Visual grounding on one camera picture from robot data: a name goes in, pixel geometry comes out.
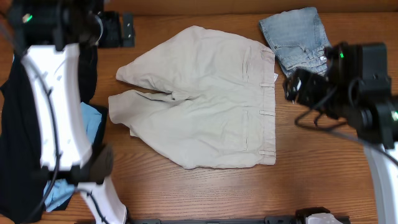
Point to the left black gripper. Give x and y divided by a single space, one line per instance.
101 163

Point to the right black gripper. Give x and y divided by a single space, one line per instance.
302 79

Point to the beige khaki shorts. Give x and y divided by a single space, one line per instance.
204 98

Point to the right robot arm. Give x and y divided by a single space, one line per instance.
353 100

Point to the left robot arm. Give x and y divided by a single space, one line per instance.
47 37

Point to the folded light blue jeans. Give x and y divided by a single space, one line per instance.
298 40

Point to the light blue shirt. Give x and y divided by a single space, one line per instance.
67 133

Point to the black garment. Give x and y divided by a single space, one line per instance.
20 136

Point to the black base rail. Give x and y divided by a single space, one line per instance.
288 219

